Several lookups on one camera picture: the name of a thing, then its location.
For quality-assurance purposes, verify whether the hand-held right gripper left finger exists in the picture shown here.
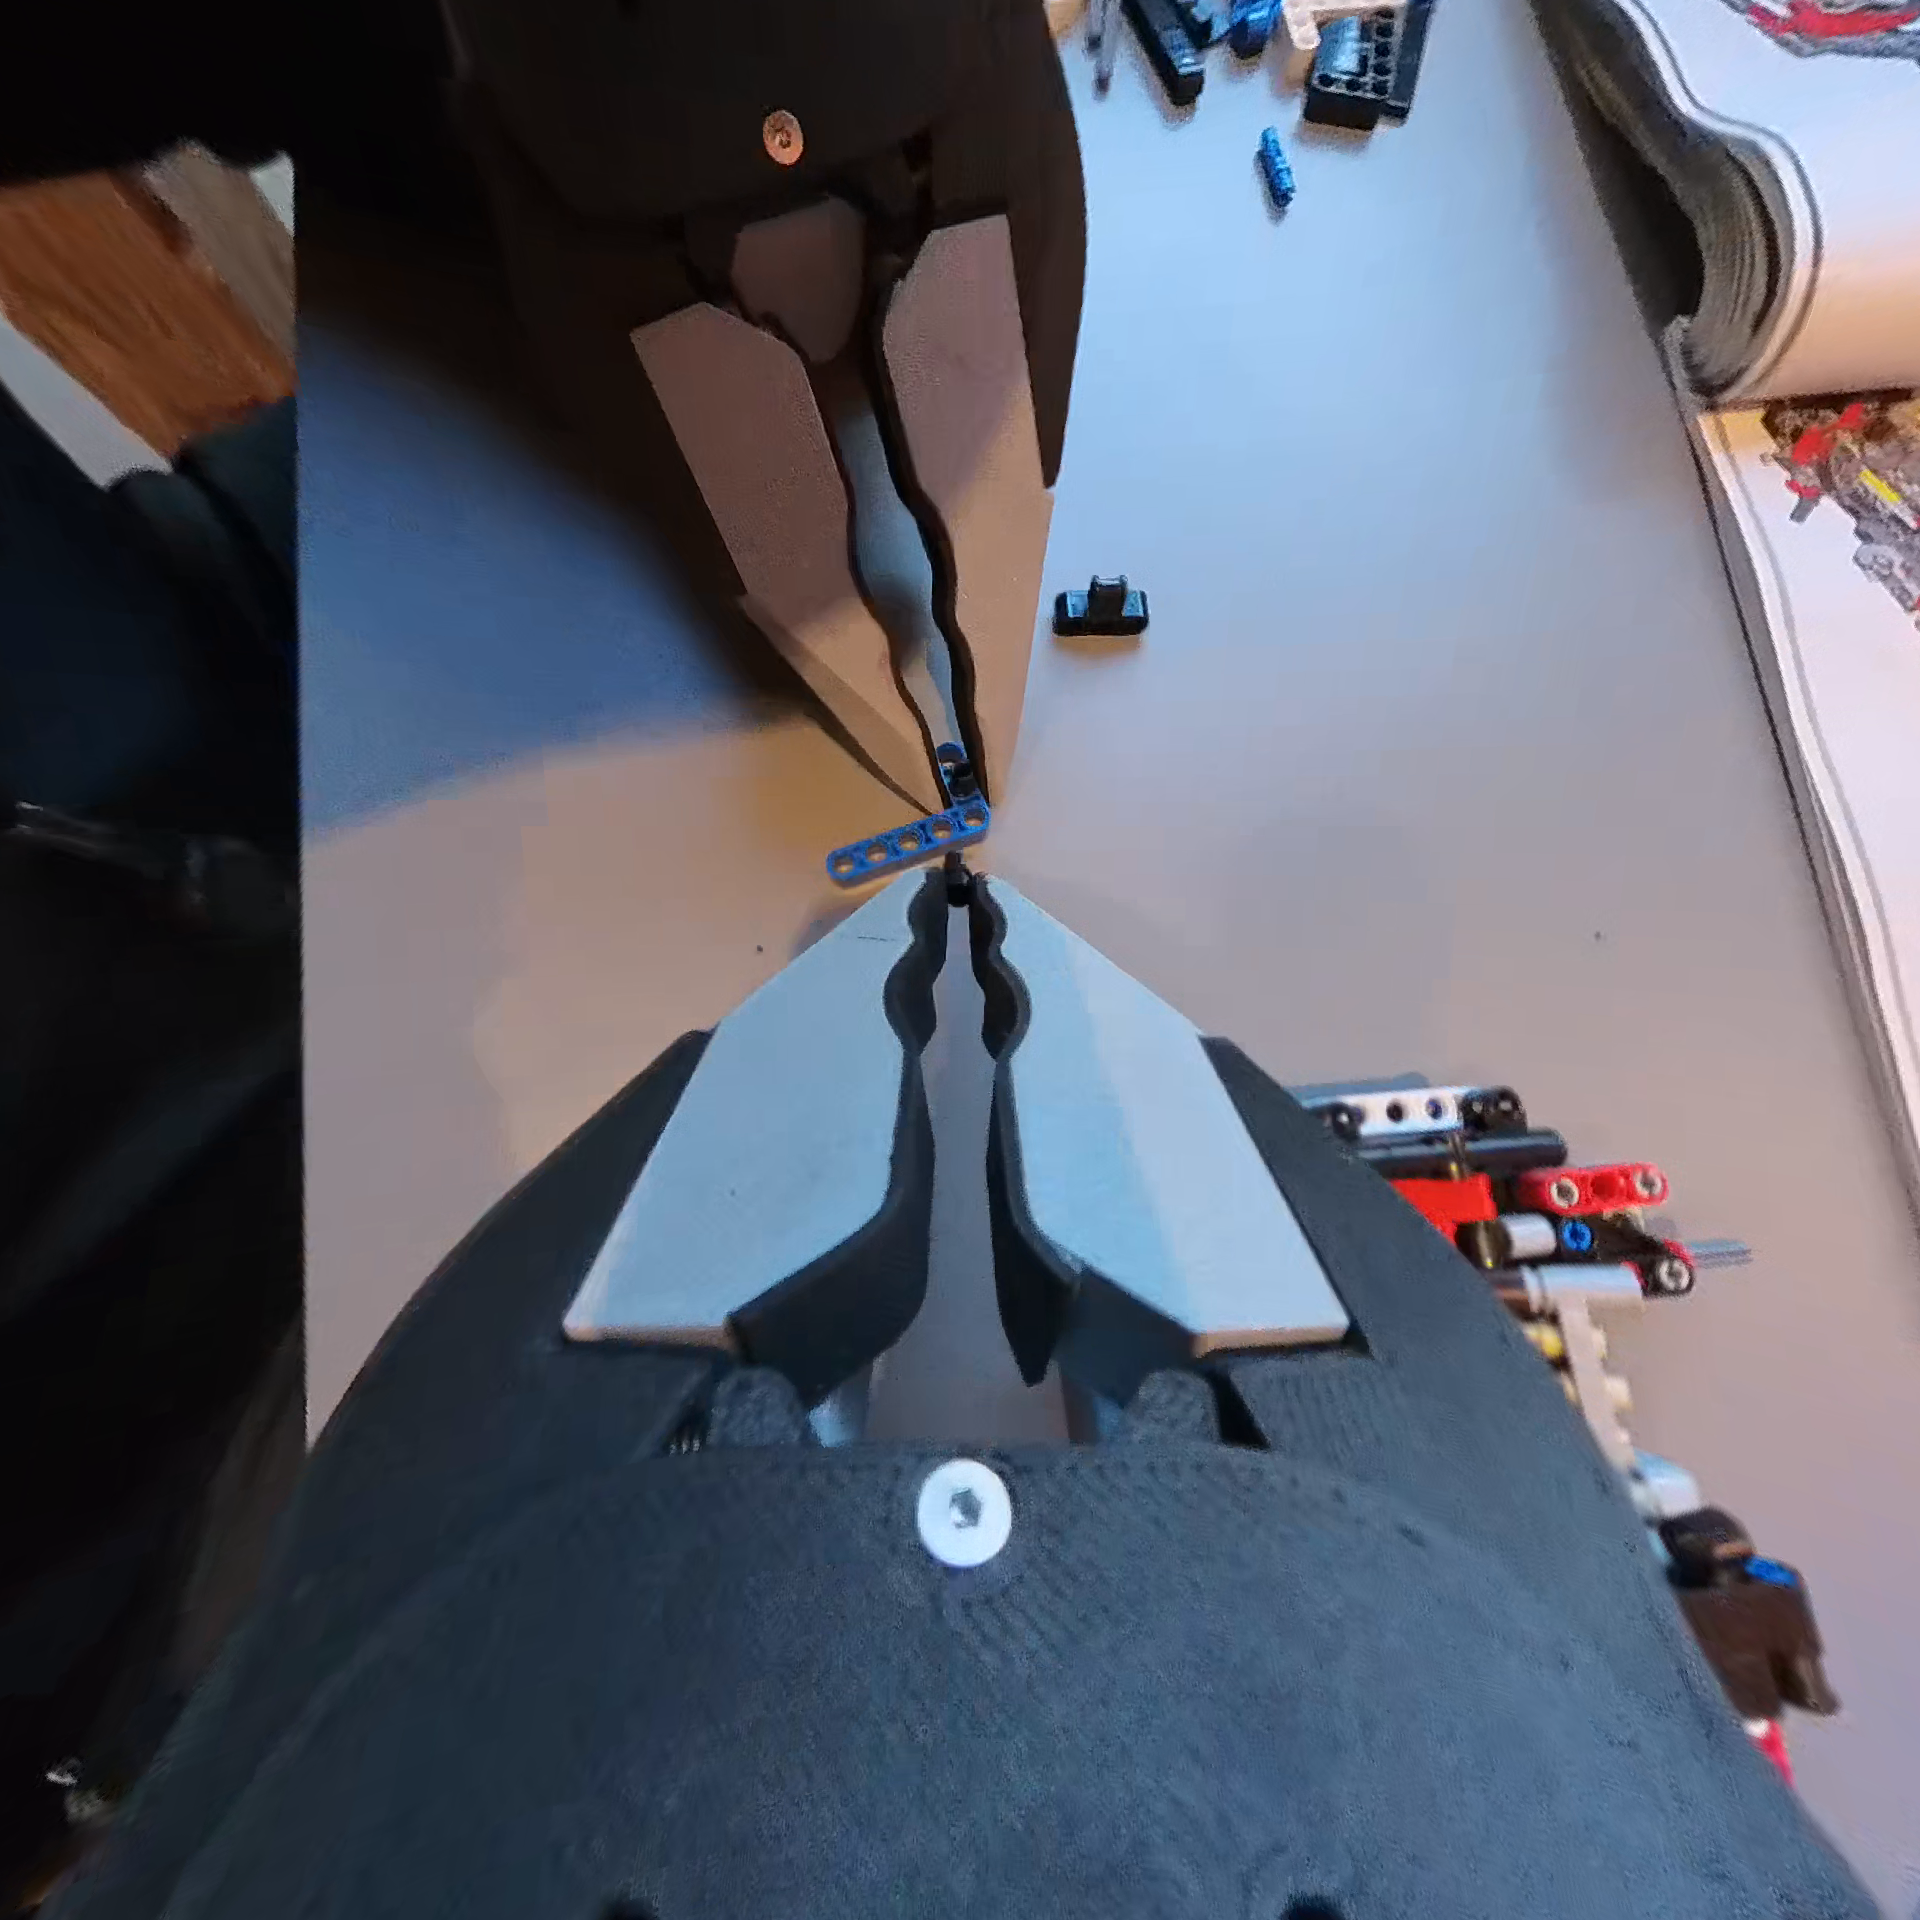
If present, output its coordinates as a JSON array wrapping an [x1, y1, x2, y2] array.
[[562, 867, 958, 1409]]

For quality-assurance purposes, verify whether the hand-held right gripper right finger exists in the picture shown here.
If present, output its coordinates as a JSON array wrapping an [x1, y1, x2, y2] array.
[[967, 874, 1352, 1390]]

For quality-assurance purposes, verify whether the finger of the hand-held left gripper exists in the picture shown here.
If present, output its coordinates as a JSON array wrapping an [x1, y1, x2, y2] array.
[[630, 301, 955, 812], [876, 215, 1053, 804]]

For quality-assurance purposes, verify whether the brick car chassis model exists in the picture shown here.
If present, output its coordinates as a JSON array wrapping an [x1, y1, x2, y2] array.
[[1296, 1073, 1844, 1788]]

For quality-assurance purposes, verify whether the blue angled beam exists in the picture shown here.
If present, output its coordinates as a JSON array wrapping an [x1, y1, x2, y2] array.
[[824, 743, 997, 890]]

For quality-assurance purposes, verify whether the person's left forearm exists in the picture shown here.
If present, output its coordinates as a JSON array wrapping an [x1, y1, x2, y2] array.
[[0, 0, 482, 190]]

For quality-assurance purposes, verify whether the pile of loose bricks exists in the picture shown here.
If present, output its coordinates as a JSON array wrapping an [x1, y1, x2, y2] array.
[[1087, 0, 1443, 134]]

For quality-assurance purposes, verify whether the building instruction booklet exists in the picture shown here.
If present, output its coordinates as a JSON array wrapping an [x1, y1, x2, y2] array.
[[1530, 0, 1920, 1180]]

